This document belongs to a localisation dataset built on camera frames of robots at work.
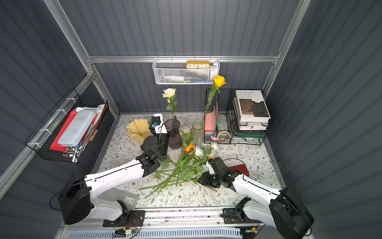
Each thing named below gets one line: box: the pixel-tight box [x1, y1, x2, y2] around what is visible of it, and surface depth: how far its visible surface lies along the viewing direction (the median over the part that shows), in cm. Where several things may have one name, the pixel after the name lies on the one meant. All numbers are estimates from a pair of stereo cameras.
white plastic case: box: [57, 109, 97, 147], surface depth 71 cm
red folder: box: [49, 109, 99, 152], surface depth 71 cm
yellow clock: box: [186, 60, 211, 69], surface depth 90 cm
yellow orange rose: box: [203, 75, 227, 114], surface depth 82 cm
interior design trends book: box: [232, 89, 272, 123], surface depth 92 cm
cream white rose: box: [162, 87, 178, 119], surface depth 84 cm
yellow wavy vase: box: [125, 119, 153, 147], surface depth 89 cm
